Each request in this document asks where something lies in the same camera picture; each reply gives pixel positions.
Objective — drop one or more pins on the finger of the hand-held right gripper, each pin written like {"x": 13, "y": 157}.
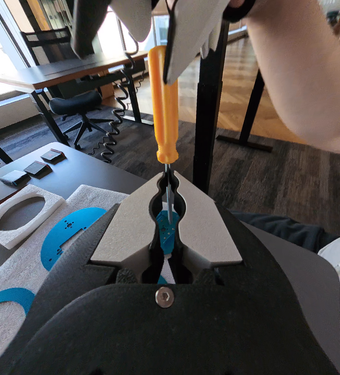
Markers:
{"x": 193, "y": 29}
{"x": 134, "y": 17}

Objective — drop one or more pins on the black desk leg frame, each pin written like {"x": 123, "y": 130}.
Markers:
{"x": 208, "y": 117}

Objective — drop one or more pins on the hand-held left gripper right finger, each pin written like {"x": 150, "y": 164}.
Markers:
{"x": 211, "y": 234}

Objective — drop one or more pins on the small blue metal disc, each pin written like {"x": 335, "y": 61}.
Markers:
{"x": 161, "y": 280}

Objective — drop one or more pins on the small black box red trim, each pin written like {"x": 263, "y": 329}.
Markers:
{"x": 38, "y": 169}
{"x": 52, "y": 155}

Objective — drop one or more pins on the white foam frame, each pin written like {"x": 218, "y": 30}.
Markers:
{"x": 52, "y": 202}

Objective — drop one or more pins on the window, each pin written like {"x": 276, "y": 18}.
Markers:
{"x": 0, "y": 44}

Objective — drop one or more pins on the small black flat box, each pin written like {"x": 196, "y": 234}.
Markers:
{"x": 14, "y": 177}

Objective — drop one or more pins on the dark pants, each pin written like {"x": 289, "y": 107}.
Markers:
{"x": 290, "y": 231}

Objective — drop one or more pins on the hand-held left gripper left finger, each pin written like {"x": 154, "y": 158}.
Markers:
{"x": 123, "y": 234}

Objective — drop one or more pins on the person's right forearm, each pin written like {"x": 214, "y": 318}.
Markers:
{"x": 304, "y": 73}

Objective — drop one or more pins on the white foam sheet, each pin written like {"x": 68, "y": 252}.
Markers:
{"x": 17, "y": 263}

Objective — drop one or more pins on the blue disc with rectangular cutout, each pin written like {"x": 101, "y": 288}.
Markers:
{"x": 52, "y": 243}

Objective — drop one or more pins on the blue perforated mounting disc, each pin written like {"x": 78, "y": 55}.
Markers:
{"x": 165, "y": 243}

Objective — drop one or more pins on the black saddle stool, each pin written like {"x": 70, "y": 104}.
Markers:
{"x": 76, "y": 102}

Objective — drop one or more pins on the black shelving unit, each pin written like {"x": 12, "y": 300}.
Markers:
{"x": 49, "y": 38}

